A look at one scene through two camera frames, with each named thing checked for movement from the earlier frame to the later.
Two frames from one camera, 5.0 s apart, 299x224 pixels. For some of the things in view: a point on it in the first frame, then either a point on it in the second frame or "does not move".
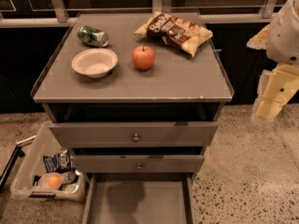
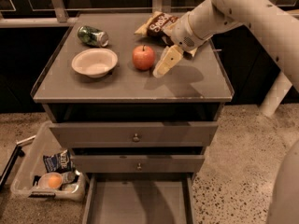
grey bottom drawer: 139,198 does not move
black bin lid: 18,151 does not move
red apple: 143,57 does not move
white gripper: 284,37 to 182,35
